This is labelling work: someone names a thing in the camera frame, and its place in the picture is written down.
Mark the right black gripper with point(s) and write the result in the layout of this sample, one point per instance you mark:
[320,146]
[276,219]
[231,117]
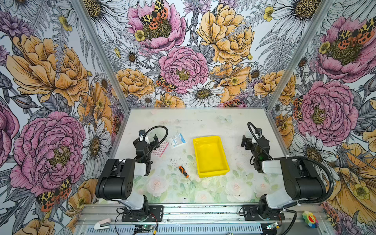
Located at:
[248,142]

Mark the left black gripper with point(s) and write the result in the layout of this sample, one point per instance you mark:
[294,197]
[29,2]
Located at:
[141,140]

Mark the orange black screwdriver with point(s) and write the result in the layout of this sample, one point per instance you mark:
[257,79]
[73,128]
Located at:
[183,171]

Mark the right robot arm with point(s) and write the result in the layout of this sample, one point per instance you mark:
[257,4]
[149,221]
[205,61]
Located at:
[301,182]

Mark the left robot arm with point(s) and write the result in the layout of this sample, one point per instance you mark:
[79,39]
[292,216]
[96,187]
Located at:
[116,180]

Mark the yellow plastic bin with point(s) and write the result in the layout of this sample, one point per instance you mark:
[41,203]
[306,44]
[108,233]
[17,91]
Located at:
[210,157]

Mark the pink patterned packet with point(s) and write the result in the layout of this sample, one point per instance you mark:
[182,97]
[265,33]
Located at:
[158,152]

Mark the white blue plastic packet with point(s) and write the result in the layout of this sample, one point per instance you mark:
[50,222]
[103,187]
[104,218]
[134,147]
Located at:
[176,141]

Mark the right green circuit board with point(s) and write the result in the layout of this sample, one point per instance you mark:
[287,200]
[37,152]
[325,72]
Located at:
[273,226]

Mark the green circuit board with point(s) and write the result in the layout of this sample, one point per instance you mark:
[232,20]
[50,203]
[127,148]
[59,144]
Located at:
[273,226]
[143,229]

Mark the white pink stapler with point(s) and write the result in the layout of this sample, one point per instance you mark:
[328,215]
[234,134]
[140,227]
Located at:
[103,224]

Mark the colourful flower toy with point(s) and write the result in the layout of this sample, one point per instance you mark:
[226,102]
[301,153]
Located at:
[310,219]

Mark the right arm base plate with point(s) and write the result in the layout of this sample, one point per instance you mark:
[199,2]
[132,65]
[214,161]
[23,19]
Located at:
[253,213]

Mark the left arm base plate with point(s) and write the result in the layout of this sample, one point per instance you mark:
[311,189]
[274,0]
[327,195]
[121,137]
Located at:
[147,214]

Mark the left aluminium corner post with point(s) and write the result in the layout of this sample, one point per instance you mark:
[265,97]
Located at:
[91,32]

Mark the aluminium corner post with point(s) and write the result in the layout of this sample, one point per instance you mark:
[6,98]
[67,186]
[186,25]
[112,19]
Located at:
[317,20]
[91,32]

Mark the aluminium front rail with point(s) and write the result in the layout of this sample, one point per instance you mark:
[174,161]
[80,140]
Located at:
[202,219]

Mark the right aluminium corner post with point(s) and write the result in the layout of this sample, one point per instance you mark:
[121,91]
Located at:
[317,20]

